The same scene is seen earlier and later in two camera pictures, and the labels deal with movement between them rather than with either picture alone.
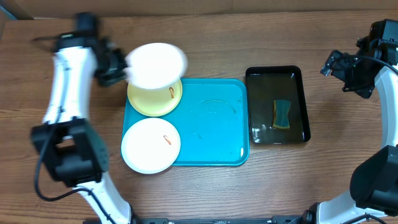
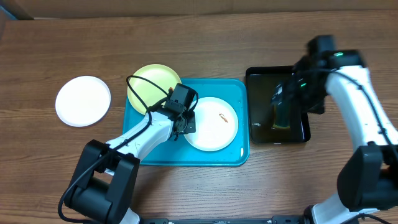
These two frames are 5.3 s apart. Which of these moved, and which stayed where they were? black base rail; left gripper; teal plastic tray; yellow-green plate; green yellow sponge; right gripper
Moved: right gripper; left gripper
Stayed: teal plastic tray; green yellow sponge; black base rail; yellow-green plate
